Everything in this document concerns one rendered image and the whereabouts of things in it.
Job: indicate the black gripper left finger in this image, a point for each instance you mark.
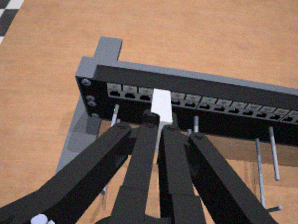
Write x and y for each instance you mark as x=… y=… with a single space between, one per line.
x=65 y=197

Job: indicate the black patch panel rack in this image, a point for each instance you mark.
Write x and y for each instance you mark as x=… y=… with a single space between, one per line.
x=216 y=105

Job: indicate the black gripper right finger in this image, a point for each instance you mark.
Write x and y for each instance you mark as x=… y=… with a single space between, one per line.
x=224 y=194

